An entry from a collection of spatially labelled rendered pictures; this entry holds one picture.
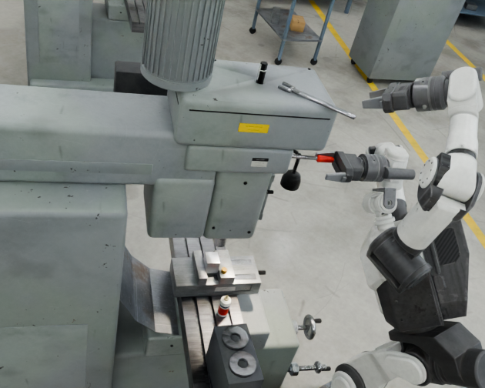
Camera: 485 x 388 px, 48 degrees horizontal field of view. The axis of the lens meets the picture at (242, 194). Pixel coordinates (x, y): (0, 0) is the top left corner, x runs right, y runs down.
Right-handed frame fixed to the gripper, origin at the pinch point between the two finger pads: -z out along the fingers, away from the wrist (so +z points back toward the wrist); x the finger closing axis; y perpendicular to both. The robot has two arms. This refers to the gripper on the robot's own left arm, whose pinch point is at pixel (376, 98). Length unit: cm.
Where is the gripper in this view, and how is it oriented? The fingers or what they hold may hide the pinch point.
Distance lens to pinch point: 156.5
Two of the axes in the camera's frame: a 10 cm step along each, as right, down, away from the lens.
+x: 4.7, -4.9, 7.4
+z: 8.5, 0.0, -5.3
